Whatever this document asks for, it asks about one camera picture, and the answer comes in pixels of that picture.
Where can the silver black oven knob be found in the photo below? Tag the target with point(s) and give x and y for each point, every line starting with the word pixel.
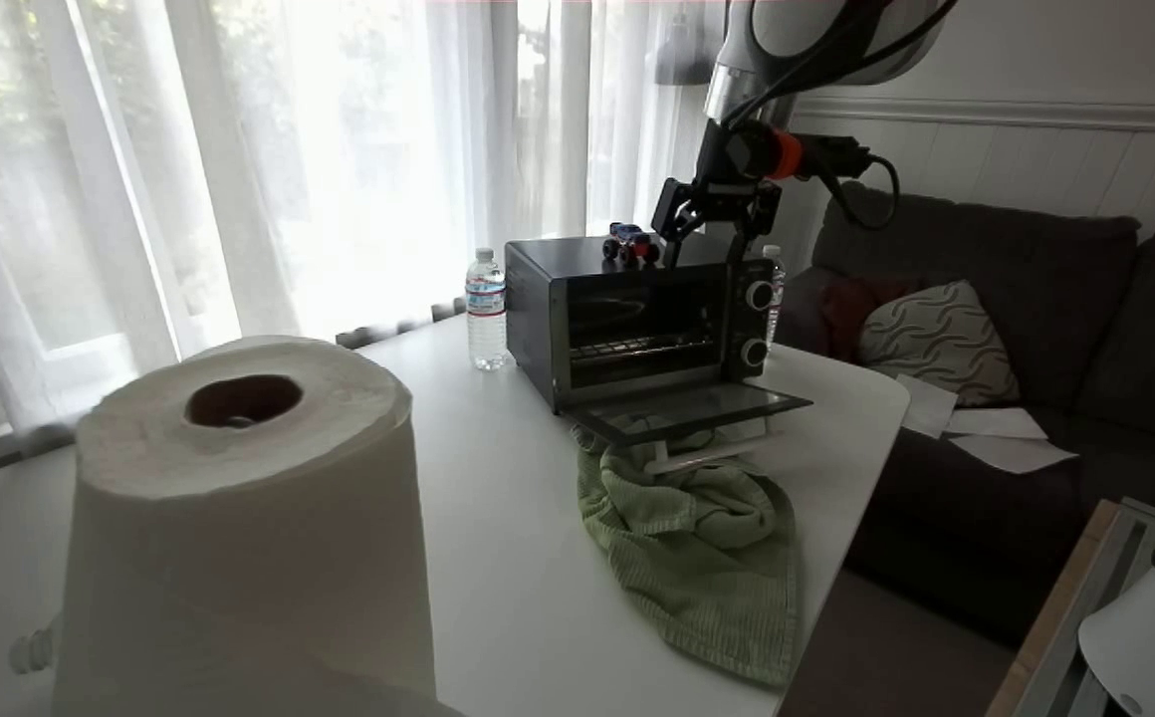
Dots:
pixel 763 298
pixel 755 354

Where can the dark grey couch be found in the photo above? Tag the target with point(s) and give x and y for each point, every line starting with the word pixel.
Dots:
pixel 1081 306

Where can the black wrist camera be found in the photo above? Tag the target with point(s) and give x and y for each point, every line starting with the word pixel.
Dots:
pixel 825 157

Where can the green cloth towel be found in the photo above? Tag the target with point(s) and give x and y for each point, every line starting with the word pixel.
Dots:
pixel 712 570

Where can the white paper towel roll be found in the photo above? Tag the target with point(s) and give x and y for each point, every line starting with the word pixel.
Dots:
pixel 245 561

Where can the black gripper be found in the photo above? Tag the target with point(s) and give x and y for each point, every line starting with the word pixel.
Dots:
pixel 743 160

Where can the dark red cushion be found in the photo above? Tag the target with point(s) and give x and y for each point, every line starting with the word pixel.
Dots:
pixel 848 315

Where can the sheer white curtain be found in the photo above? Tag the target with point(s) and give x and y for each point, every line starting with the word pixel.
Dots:
pixel 274 160

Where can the aluminium extrusion frame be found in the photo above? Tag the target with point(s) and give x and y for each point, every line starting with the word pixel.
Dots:
pixel 1096 585

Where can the clear plastic water bottle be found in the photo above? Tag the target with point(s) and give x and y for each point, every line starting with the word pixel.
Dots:
pixel 487 311

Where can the white paper sheet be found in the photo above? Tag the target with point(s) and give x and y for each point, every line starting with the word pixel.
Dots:
pixel 927 403
pixel 1018 445

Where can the small red dark object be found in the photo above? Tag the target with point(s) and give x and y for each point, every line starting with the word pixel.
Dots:
pixel 633 245

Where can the patterned beige pillow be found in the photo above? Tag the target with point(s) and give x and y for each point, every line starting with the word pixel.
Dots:
pixel 941 346

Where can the glass toaster oven door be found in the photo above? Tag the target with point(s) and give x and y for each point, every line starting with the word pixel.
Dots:
pixel 683 410

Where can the black silver toaster oven body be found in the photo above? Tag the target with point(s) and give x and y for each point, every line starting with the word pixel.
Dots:
pixel 538 311

